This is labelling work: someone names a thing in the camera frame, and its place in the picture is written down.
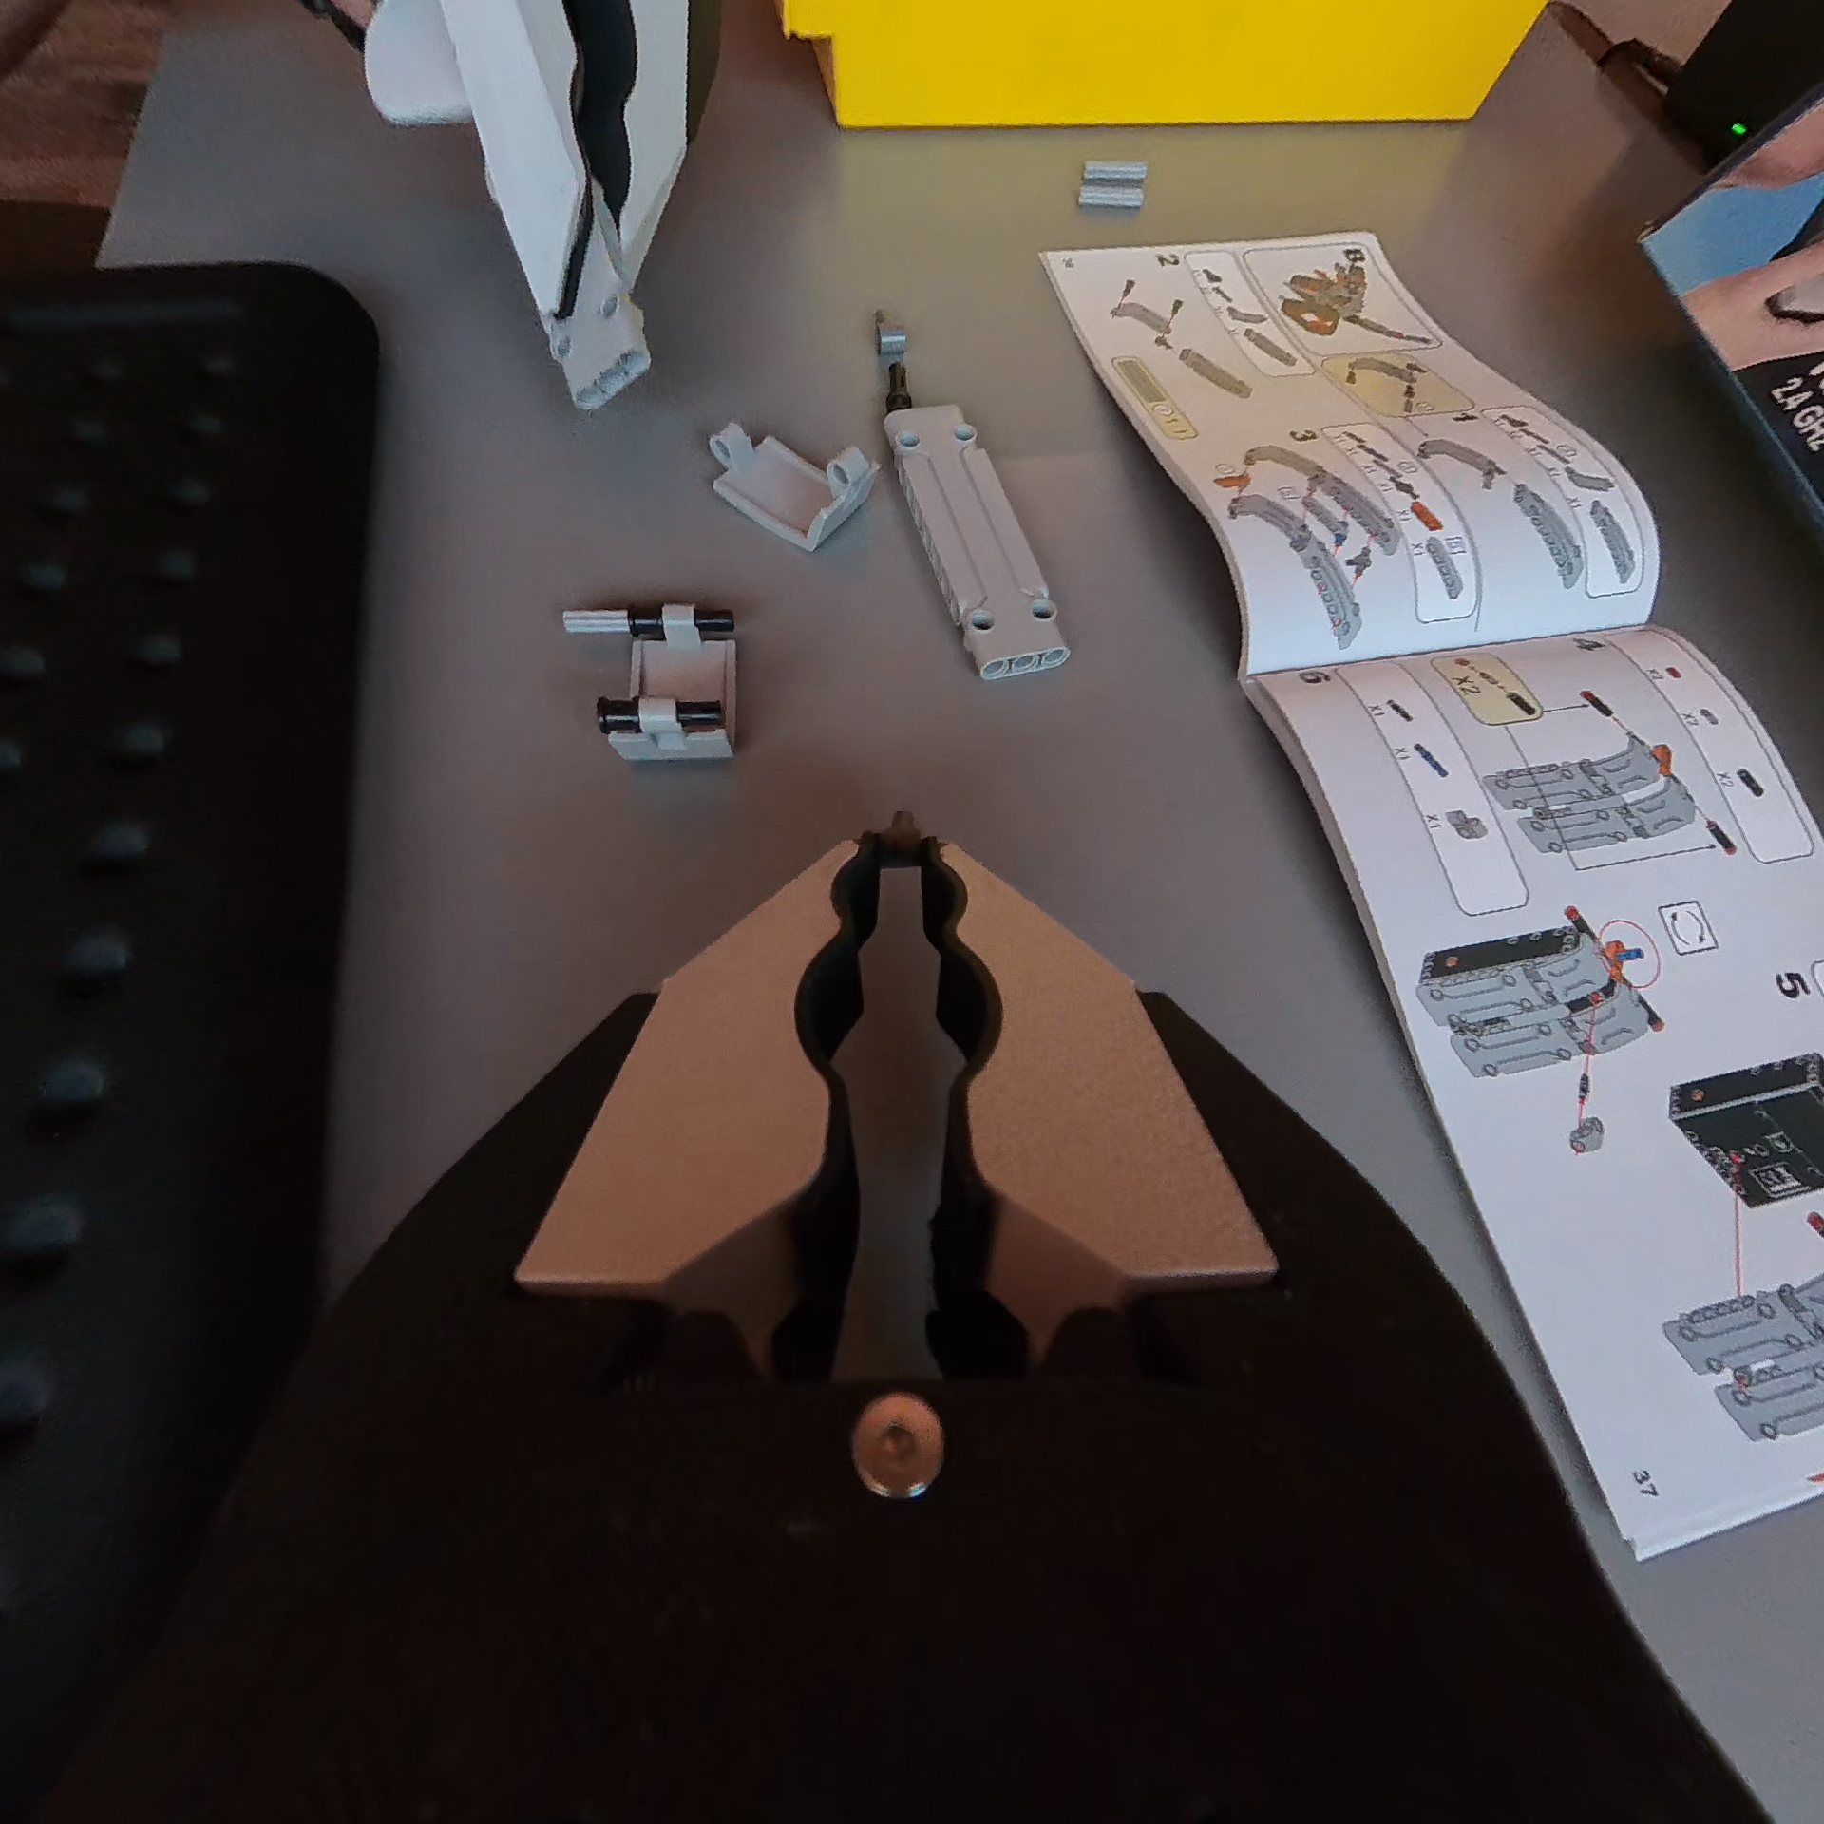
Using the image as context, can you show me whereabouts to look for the curved grey panel with pins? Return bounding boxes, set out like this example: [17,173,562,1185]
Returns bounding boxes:
[562,600,742,765]

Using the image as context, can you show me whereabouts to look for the black device with green light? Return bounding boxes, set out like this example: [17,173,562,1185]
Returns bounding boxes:
[1658,0,1824,173]

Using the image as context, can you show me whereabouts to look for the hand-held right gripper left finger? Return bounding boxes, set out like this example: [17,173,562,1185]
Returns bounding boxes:
[517,839,886,1381]

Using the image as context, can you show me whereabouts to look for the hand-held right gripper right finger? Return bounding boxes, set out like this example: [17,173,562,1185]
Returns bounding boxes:
[918,839,1276,1381]

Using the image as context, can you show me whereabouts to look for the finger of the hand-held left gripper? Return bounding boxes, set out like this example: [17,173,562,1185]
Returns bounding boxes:
[578,0,699,294]
[366,0,597,319]

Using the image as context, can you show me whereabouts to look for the curved grey brick panel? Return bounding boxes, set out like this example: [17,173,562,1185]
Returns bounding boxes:
[710,422,881,557]

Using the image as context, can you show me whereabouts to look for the long grey brick panel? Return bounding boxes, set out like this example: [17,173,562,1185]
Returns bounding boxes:
[547,262,657,416]
[881,403,1072,685]

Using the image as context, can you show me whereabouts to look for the blue robot kit box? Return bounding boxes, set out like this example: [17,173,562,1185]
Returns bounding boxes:
[1639,114,1824,550]

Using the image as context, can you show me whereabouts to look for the open instruction booklet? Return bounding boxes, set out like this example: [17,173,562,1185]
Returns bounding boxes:
[1041,230,1824,1562]

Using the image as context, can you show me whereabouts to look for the large yellow bin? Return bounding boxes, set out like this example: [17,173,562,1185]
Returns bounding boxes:
[781,0,1548,129]

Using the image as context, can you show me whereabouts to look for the black perforated mat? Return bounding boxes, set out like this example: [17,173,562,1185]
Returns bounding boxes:
[0,262,379,1612]

